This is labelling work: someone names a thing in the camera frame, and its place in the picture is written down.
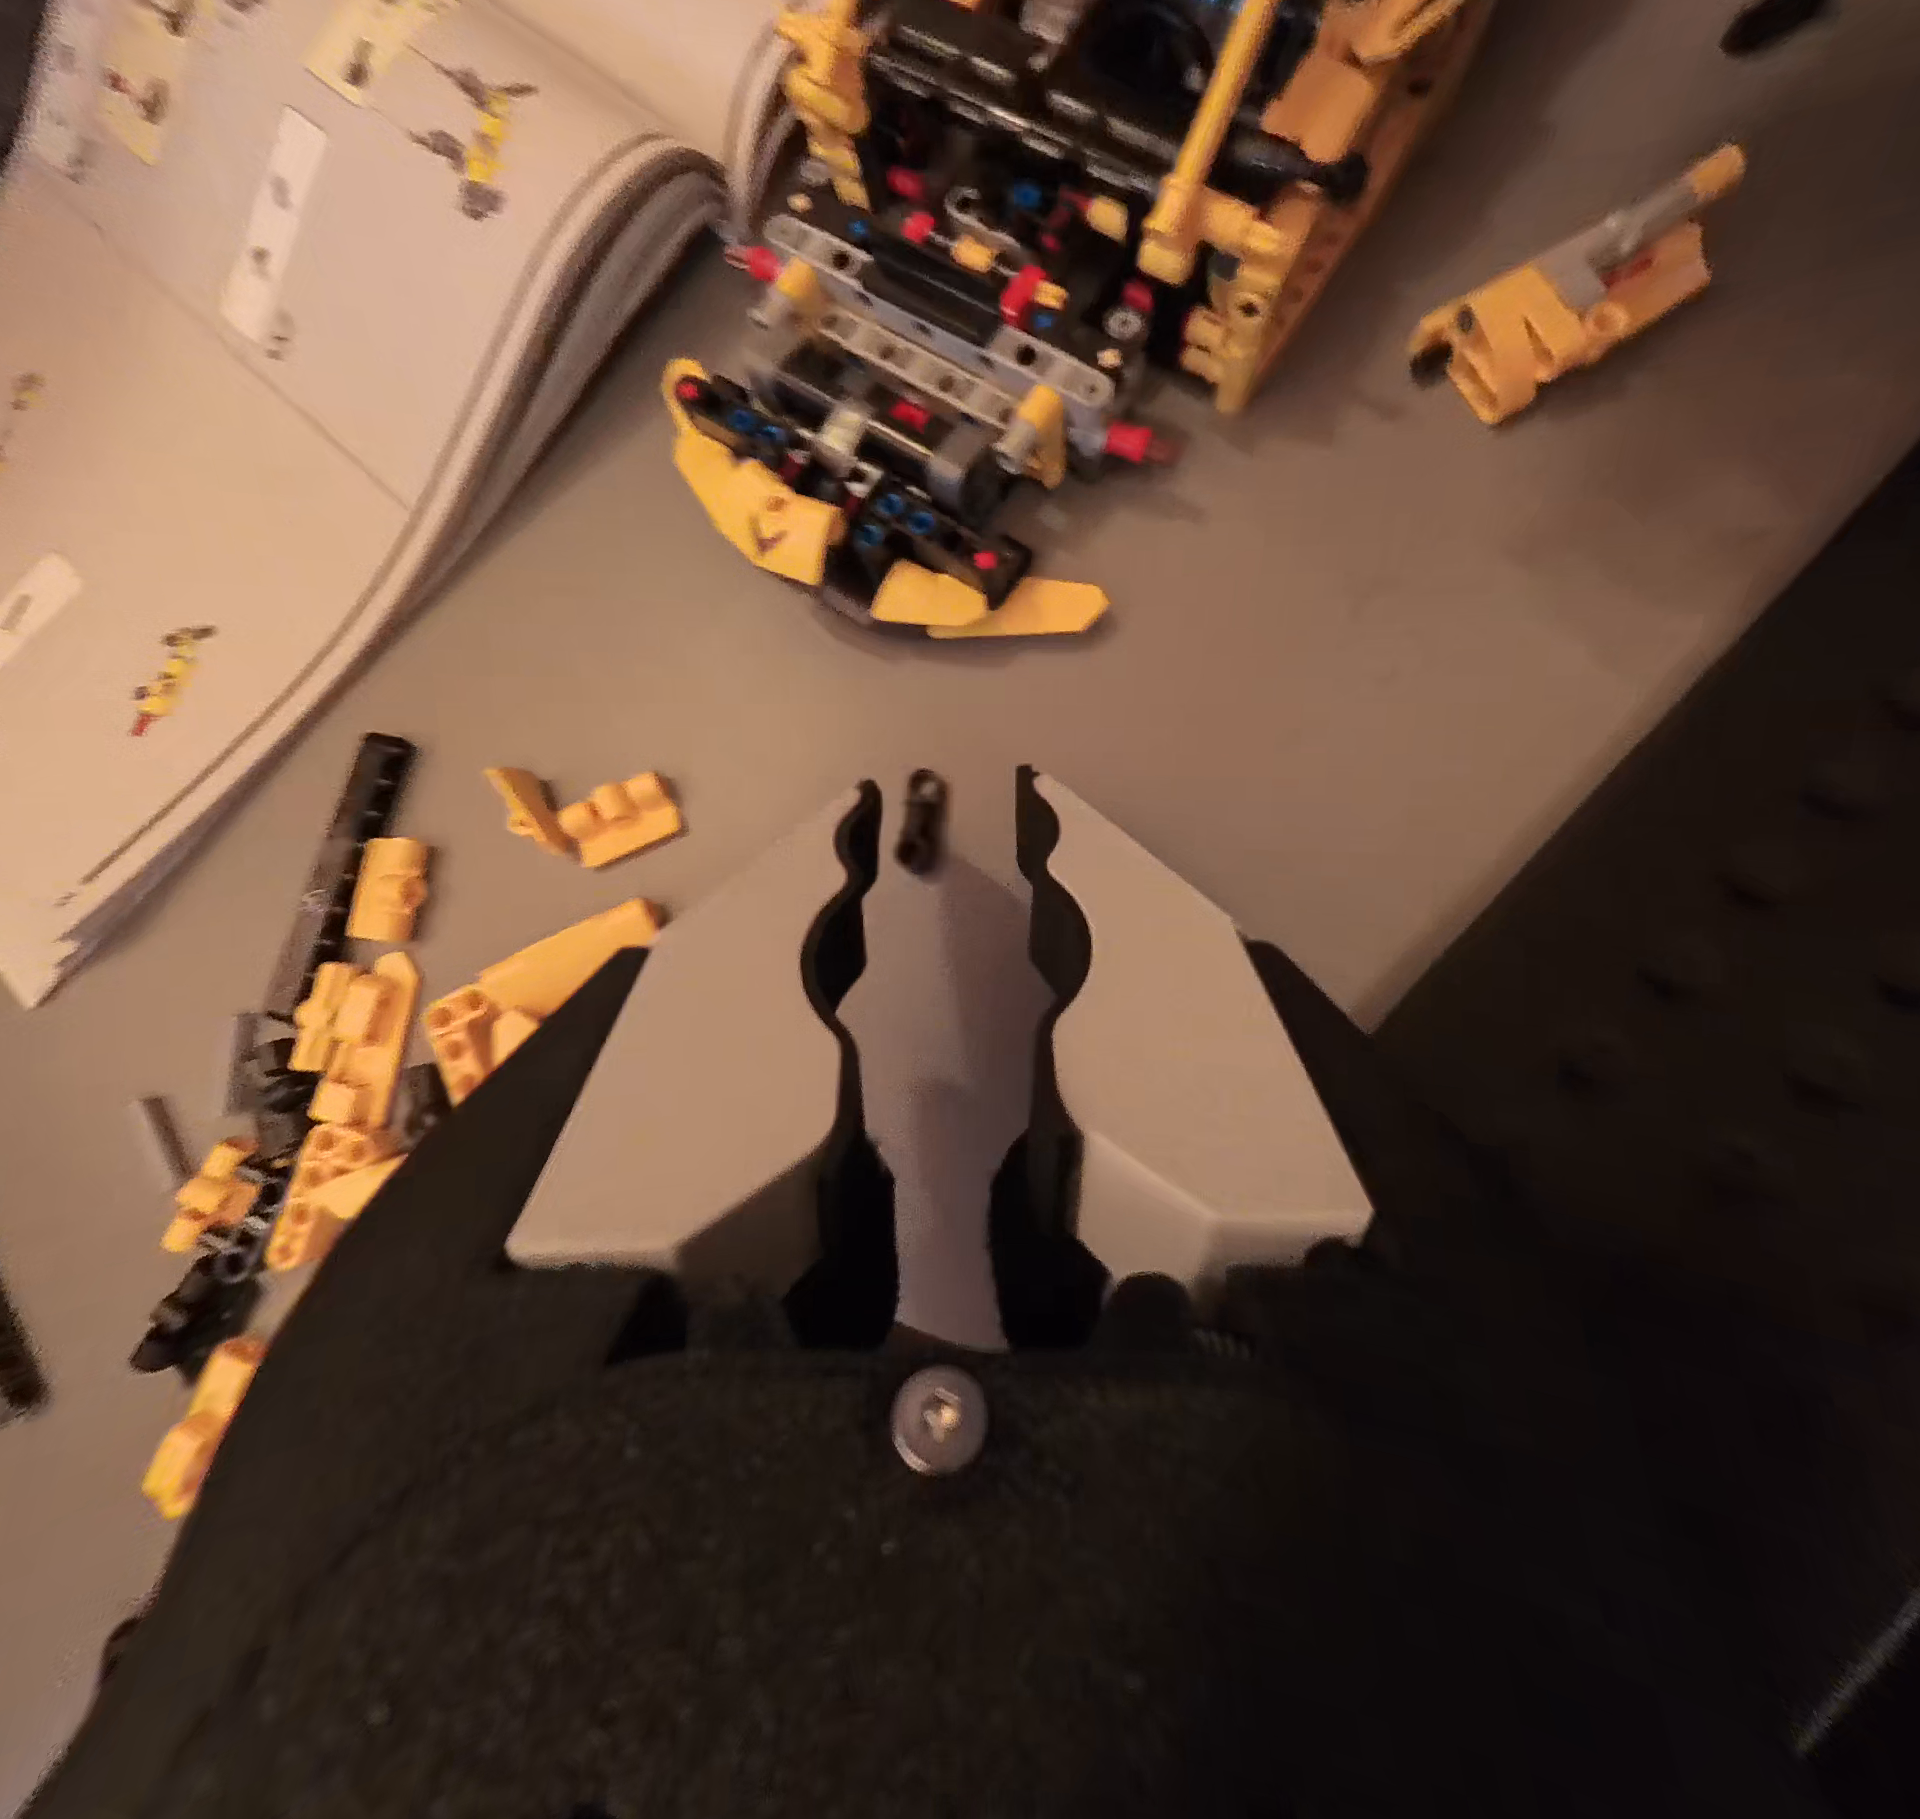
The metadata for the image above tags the pile of yellow brick pieces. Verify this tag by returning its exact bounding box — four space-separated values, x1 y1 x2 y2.
128 764 689 1521

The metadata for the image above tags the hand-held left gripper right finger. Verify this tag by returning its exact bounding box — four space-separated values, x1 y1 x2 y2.
988 764 1376 1347

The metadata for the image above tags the building instruction booklet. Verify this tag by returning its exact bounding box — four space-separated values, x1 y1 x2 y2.
0 0 903 1014

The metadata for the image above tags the grey desk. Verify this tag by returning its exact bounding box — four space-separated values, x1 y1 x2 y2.
0 0 1920 1775

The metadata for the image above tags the small yellow brick subassembly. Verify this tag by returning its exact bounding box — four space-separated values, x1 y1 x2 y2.
1407 141 1754 429

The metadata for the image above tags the yellow brick car model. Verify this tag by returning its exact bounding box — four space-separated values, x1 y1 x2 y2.
660 0 1578 645

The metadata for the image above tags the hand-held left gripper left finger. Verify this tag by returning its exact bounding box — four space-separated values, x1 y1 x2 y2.
509 781 903 1347

